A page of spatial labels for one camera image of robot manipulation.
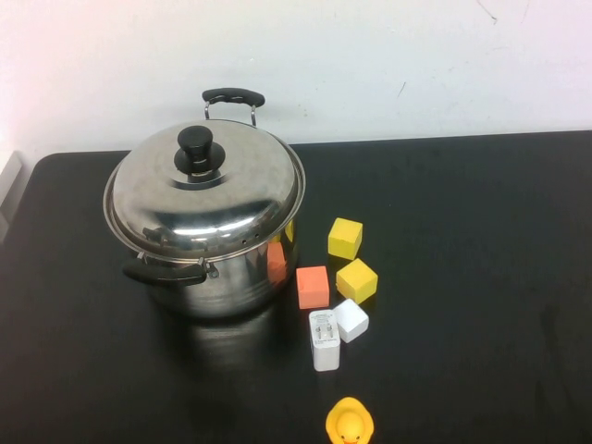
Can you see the steel lid with black knob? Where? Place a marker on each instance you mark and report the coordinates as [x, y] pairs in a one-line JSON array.
[[199, 203]]

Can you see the stainless steel pot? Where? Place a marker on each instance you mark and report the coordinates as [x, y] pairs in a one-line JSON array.
[[231, 291]]

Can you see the yellow cube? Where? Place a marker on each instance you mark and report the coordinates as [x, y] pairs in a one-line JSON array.
[[356, 279], [345, 238]]

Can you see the orange cube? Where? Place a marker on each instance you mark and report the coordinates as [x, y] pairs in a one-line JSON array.
[[313, 287]]

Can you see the white cube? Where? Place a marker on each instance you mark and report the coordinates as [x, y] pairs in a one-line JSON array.
[[351, 320]]

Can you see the white plug charger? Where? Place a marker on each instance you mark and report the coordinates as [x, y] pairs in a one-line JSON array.
[[325, 342]]

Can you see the yellow rubber duck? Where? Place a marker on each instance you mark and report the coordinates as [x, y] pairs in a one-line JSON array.
[[349, 423]]

